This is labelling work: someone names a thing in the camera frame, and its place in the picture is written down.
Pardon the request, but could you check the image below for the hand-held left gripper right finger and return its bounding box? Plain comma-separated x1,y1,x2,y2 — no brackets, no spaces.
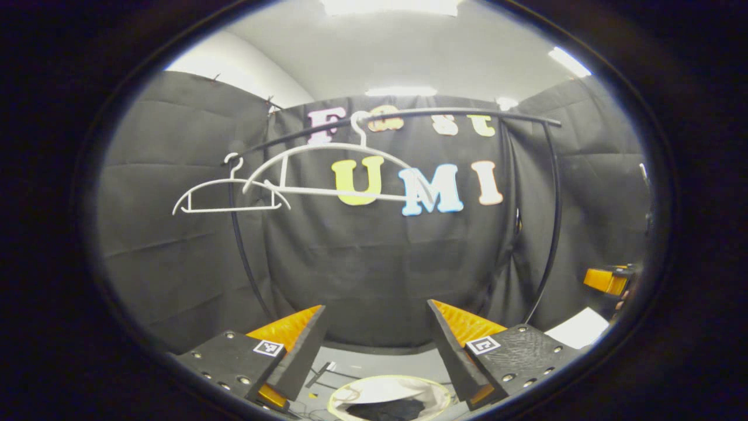
425,299,586,413

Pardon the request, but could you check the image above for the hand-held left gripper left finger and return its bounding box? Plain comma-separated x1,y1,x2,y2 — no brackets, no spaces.
174,304,331,415

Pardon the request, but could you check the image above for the beige laundry hamper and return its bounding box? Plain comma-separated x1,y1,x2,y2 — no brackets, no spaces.
327,375,452,421

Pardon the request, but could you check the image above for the black jacket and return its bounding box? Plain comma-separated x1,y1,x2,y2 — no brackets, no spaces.
345,398,427,421

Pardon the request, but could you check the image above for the white clothes hanger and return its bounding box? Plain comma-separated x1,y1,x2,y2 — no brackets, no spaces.
172,153,291,215
243,111,436,205

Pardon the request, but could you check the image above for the black clothes rack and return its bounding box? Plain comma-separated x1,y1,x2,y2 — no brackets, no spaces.
225,107,563,325

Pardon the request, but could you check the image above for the white paper sheet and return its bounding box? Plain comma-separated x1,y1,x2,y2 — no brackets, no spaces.
545,307,610,350

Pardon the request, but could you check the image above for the black backdrop cloth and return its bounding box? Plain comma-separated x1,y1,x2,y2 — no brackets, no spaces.
96,71,652,354

